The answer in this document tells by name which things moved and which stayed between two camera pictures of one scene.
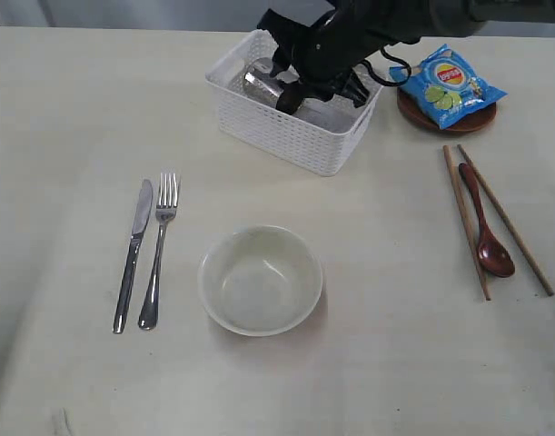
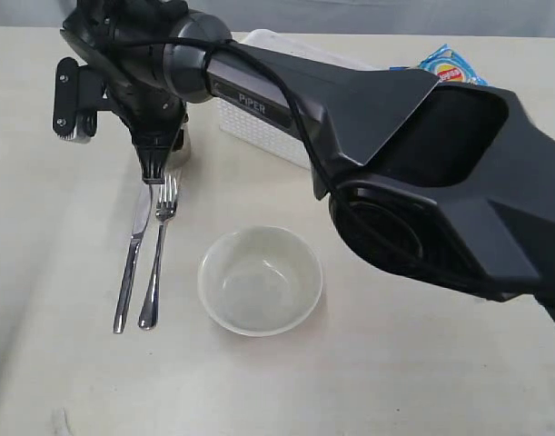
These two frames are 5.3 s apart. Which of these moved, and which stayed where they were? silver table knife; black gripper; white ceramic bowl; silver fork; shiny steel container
Moved: black gripper; shiny steel container
Stayed: white ceramic bowl; silver fork; silver table knife
